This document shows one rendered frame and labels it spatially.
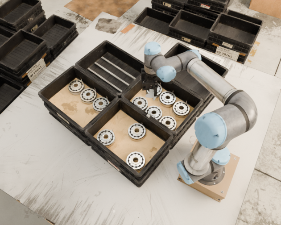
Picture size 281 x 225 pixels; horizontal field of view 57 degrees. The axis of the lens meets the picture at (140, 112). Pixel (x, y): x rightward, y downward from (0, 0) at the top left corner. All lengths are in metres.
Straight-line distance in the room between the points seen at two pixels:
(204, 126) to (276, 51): 2.65
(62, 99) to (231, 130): 1.13
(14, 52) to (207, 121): 2.09
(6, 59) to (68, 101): 1.06
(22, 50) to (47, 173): 1.34
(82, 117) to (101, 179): 0.39
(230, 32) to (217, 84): 1.69
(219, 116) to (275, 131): 1.91
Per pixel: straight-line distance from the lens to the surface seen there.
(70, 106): 1.66
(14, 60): 2.57
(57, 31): 2.87
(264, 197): 2.46
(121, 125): 1.54
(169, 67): 1.13
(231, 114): 0.90
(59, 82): 1.72
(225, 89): 1.03
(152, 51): 1.17
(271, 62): 3.31
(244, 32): 2.75
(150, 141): 1.49
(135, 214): 1.50
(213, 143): 0.88
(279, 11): 3.91
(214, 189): 1.48
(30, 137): 1.79
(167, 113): 1.59
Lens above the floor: 2.18
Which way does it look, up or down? 58 degrees down
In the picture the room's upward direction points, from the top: straight up
